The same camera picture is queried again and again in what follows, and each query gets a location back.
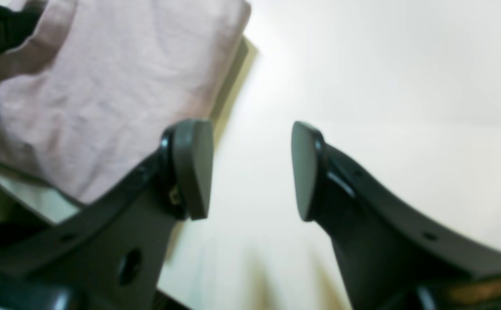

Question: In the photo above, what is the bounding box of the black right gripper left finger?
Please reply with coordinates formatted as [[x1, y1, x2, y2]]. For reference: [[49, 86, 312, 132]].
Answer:
[[0, 119, 214, 310]]

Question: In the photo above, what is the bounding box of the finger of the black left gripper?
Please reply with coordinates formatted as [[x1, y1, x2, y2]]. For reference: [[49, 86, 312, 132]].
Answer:
[[0, 2, 40, 71]]

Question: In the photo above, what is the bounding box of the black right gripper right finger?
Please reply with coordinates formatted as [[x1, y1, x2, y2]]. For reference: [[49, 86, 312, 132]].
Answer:
[[291, 121, 501, 310]]

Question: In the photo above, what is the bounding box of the mauve grey t-shirt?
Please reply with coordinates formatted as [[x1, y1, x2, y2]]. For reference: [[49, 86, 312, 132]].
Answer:
[[0, 0, 251, 204]]

